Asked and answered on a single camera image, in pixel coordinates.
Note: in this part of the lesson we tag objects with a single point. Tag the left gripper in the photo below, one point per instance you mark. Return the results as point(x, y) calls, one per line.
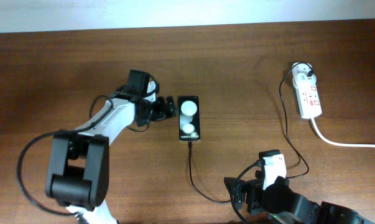
point(163, 109)

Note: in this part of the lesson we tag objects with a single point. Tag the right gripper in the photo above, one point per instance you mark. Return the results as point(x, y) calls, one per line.
point(227, 180)

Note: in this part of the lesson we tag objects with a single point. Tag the black smartphone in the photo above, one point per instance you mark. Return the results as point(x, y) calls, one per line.
point(189, 118)

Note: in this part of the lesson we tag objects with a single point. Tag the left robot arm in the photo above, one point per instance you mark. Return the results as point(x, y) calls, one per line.
point(78, 172)

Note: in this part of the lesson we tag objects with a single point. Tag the white USB charger plug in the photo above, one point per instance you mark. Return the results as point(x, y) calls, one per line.
point(303, 75)

